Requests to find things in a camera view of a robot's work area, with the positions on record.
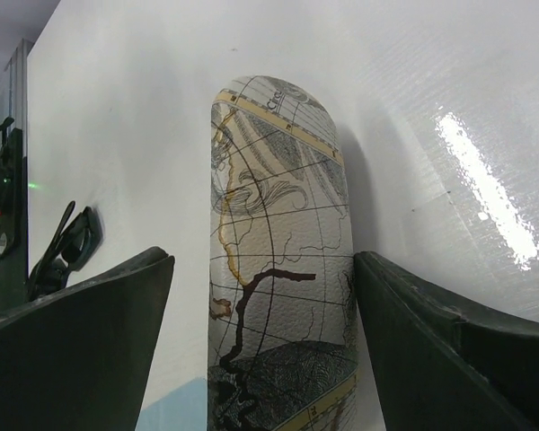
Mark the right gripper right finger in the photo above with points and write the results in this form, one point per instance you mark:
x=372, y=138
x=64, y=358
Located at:
x=442, y=361

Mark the map print glasses case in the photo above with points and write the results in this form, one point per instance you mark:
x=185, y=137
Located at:
x=282, y=324

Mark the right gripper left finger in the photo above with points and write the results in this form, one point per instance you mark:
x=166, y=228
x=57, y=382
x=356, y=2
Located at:
x=79, y=359

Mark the black sunglasses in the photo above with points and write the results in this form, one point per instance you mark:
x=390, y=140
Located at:
x=72, y=245

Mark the blue cleaning cloth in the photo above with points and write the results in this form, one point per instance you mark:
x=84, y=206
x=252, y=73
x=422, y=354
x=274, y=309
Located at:
x=184, y=409

